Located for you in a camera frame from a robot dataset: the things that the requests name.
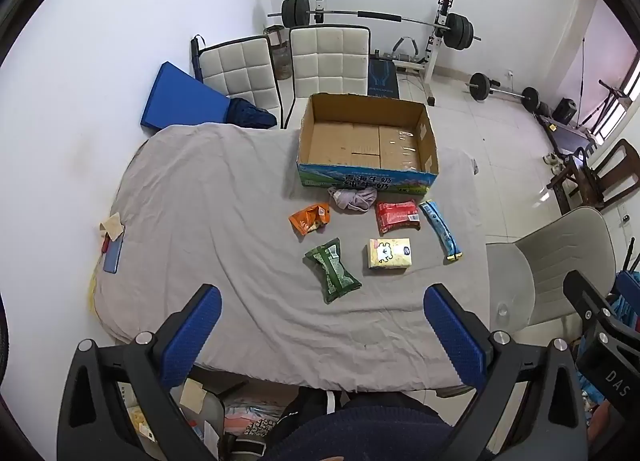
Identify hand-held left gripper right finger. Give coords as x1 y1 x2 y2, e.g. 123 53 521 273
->
423 283 588 461

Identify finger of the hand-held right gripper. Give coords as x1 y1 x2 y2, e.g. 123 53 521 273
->
617 272 640 304
563 271 618 342

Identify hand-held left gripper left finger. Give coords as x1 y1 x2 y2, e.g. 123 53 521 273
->
56 283 223 461

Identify yellow tissue pack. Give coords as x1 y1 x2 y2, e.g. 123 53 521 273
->
367 237 413 270

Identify long blue snack packet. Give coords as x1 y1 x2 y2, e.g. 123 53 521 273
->
418 200 465 262

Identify red snack packet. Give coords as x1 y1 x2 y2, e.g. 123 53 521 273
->
375 198 422 236

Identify green snack packet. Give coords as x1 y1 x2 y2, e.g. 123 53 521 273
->
304 237 362 304

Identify orange snack packet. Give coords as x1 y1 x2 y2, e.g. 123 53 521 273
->
289 202 333 238

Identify pink grey cloth bundle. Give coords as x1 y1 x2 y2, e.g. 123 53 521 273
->
327 186 379 214

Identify cardboard box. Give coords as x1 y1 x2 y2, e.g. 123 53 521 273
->
296 94 441 192

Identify beige plastic chair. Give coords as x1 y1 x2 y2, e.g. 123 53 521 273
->
485 206 618 337

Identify dark wooden chair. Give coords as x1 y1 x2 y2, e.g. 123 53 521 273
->
546 138 640 214

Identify blue phone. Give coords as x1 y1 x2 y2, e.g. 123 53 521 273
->
102 231 123 274

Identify black round weight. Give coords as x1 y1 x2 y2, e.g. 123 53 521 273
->
552 98 577 124

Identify window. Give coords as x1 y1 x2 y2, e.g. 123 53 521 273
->
597 48 640 142

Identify dark blue garment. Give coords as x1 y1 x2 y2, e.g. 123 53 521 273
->
225 98 278 130

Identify blue foam mat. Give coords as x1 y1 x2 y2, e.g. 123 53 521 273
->
141 61 232 132

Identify short barbell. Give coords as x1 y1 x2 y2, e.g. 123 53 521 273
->
467 72 541 109

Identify black weight bench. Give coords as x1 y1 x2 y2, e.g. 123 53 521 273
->
367 54 401 96

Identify white padded chair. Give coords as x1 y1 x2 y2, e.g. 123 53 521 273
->
282 25 373 129
198 35 283 129

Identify dark folded stand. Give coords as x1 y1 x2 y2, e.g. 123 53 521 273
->
190 34 207 84

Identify white barbell rack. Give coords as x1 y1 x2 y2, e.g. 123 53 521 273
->
312 0 458 107

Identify long barbell with black plates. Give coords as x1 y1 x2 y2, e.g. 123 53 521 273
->
266 0 483 49

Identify grey exercise handle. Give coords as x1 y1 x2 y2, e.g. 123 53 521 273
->
391 36 421 62

